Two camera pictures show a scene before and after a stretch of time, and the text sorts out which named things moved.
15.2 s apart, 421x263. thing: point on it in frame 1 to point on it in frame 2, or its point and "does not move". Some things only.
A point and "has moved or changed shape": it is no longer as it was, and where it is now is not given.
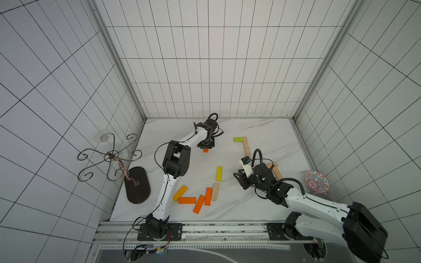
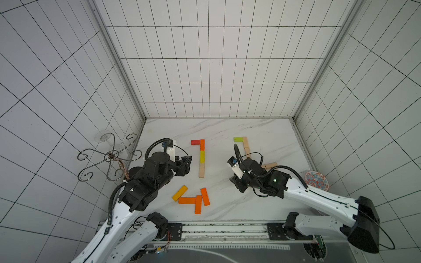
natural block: x=215 y=189 to x=202 y=170
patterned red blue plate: x=317 y=181 does not move
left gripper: x=209 y=147 to x=185 y=169
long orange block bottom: x=199 y=204 does not move
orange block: x=208 y=197 has moved or changed shape
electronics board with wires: x=135 y=255 does not move
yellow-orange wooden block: x=180 y=193 does not move
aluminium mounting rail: x=215 y=235 does not move
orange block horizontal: x=187 y=200 does not move
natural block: x=269 y=165 does not move
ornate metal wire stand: x=115 y=159 does not move
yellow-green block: x=219 y=172 to x=203 y=156
